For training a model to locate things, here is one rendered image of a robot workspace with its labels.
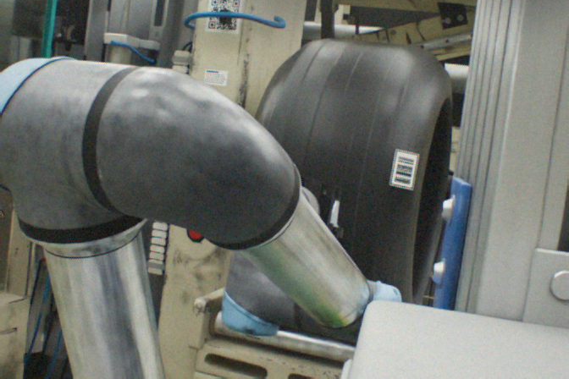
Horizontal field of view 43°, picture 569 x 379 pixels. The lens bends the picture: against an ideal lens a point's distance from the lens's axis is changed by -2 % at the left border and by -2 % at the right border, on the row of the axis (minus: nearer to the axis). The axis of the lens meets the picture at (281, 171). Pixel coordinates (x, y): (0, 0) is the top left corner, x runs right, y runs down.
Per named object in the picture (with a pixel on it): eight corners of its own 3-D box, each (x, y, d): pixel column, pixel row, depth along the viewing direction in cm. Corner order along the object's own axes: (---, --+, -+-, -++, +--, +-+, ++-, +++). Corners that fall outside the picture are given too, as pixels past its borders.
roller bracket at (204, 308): (186, 348, 141) (192, 299, 141) (258, 310, 179) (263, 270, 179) (201, 352, 140) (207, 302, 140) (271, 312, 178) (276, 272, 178)
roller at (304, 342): (208, 336, 145) (207, 316, 143) (218, 323, 149) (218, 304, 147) (382, 376, 134) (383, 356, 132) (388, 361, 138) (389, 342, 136)
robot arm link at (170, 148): (268, 45, 49) (413, 283, 89) (138, 35, 54) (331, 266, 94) (207, 200, 45) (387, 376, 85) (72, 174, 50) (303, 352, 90)
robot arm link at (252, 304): (285, 347, 85) (303, 255, 86) (205, 324, 90) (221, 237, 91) (312, 342, 92) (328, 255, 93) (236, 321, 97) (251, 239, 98)
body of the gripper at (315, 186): (345, 187, 113) (325, 179, 101) (335, 243, 112) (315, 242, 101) (297, 180, 115) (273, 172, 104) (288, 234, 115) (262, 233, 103)
